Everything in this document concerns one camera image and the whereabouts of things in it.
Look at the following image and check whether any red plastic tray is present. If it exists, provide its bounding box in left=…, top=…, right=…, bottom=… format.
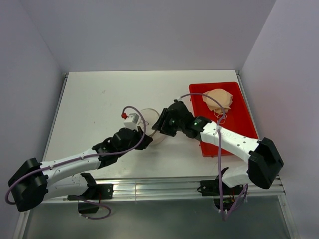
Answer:
left=188, top=81, right=260, bottom=158

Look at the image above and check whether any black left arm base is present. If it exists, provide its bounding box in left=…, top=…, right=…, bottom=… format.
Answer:
left=67, top=184, right=114, bottom=220

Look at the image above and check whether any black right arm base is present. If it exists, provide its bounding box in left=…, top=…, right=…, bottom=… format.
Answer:
left=197, top=178, right=246, bottom=211

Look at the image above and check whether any beige bra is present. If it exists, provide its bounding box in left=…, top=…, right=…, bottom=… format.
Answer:
left=202, top=89, right=233, bottom=124

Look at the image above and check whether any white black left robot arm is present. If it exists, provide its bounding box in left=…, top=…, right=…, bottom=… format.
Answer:
left=4, top=127, right=153, bottom=212

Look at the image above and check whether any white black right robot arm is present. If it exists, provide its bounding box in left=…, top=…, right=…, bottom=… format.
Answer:
left=152, top=101, right=284, bottom=194

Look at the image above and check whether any aluminium mounting rail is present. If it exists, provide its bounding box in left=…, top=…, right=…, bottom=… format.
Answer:
left=42, top=176, right=286, bottom=204

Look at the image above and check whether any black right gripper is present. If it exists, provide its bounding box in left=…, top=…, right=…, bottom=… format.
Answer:
left=152, top=108, right=184, bottom=137

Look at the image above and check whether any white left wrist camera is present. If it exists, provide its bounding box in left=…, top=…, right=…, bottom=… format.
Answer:
left=121, top=113, right=140, bottom=130

